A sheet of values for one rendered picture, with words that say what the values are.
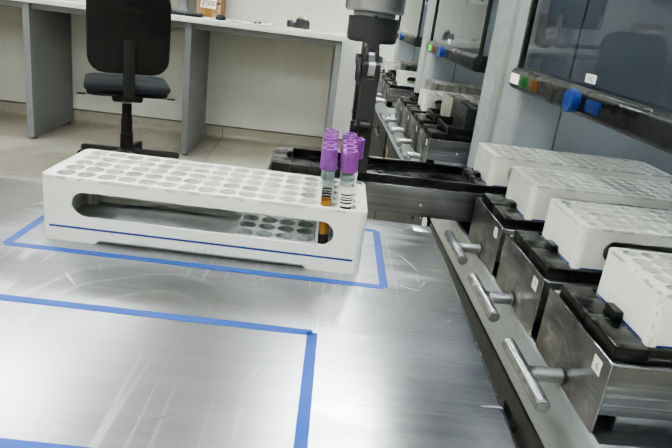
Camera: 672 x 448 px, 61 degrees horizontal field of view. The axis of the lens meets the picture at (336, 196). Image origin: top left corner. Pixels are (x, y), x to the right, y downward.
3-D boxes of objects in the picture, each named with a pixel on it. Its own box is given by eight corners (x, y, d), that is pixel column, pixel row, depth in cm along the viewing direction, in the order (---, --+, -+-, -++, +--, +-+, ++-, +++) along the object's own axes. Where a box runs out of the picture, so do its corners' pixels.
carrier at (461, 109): (471, 135, 129) (476, 109, 128) (462, 134, 129) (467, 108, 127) (459, 125, 140) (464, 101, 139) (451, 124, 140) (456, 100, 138)
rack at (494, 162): (632, 194, 103) (642, 161, 101) (663, 213, 94) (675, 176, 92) (470, 176, 102) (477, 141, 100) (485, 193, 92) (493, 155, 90)
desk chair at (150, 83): (72, 183, 308) (68, -24, 276) (77, 152, 364) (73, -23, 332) (186, 184, 330) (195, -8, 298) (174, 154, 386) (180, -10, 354)
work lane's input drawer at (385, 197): (635, 227, 107) (649, 181, 105) (678, 258, 94) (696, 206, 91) (246, 184, 103) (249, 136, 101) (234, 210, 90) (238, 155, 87)
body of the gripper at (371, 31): (403, 18, 81) (394, 84, 84) (395, 17, 90) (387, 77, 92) (350, 12, 81) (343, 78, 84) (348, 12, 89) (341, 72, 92)
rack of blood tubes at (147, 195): (357, 235, 63) (365, 182, 61) (359, 275, 54) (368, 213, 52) (87, 203, 63) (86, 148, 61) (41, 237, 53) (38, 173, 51)
